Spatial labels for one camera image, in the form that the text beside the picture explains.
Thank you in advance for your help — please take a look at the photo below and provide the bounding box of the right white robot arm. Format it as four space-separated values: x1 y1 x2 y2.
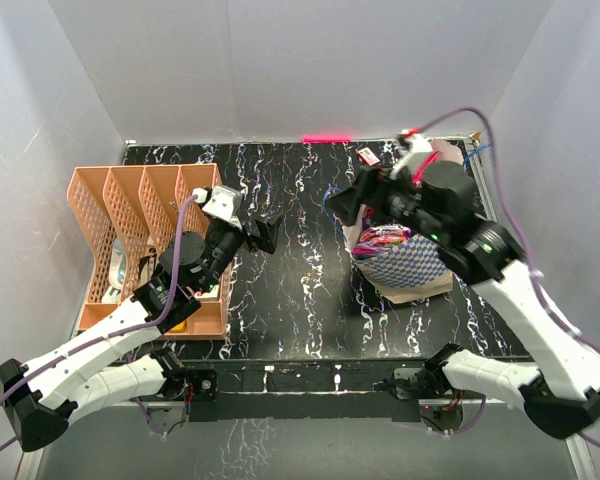
326 161 600 439

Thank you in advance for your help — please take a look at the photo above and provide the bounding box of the red white box in organizer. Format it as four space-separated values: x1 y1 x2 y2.
194 281 222 302

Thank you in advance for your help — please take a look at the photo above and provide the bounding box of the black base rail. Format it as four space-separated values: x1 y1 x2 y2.
129 357 481 424

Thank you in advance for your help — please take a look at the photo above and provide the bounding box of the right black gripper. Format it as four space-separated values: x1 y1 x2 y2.
325 162 447 244

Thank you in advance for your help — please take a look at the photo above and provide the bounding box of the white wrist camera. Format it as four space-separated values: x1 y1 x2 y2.
389 127 440 186
192 185 243 229

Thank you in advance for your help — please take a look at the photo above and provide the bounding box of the blue checkered paper bag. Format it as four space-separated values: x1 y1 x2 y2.
324 139 464 304

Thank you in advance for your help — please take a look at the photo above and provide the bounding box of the red white small box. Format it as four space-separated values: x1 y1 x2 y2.
356 147 380 166

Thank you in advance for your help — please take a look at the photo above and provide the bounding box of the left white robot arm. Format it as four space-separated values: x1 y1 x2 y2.
0 217 281 452

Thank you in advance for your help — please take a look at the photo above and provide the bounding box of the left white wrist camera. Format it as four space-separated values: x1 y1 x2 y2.
192 185 243 229

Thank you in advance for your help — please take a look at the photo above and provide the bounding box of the purple candy bag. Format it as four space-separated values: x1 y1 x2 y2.
351 224 411 260

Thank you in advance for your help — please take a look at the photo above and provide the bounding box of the pink tape strip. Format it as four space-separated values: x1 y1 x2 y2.
301 133 351 144

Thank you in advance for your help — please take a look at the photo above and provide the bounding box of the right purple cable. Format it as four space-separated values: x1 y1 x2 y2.
409 106 600 451

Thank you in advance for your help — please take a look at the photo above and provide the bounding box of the orange plastic desk organizer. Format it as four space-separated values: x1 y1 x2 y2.
67 163 222 331

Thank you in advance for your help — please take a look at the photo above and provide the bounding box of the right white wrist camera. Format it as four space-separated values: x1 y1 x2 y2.
389 127 440 186

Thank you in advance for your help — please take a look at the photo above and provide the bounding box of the yellow sponge block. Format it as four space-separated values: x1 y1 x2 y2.
168 320 188 335

